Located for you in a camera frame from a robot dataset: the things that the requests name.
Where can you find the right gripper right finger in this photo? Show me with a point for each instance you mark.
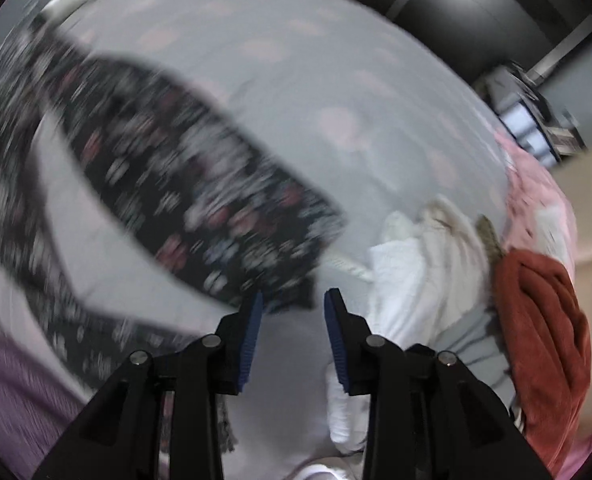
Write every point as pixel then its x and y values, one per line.
pixel 430 417

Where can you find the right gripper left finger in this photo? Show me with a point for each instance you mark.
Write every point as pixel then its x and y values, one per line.
pixel 117 434

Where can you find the dark floral jeans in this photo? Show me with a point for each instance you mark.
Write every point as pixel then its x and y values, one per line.
pixel 181 179

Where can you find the grey garment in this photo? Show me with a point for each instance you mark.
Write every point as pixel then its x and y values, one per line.
pixel 477 341

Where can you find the purple fluffy sleeve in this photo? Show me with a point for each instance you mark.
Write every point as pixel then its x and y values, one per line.
pixel 36 406

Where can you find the white garment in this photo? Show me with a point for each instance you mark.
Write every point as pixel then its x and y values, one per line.
pixel 423 275

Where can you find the rust red towel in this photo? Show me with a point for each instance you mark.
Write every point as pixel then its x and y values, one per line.
pixel 547 336

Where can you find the striped beige shirt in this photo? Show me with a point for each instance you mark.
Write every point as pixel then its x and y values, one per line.
pixel 488 236

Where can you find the light pink garment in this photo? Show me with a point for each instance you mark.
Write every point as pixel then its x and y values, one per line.
pixel 540 217

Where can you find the white bedside table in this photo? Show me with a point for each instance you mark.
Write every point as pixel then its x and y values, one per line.
pixel 532 122

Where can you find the polka dot bed sheet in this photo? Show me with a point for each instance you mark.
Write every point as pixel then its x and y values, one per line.
pixel 351 103

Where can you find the black sliding wardrobe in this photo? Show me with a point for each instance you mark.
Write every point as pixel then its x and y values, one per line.
pixel 474 36

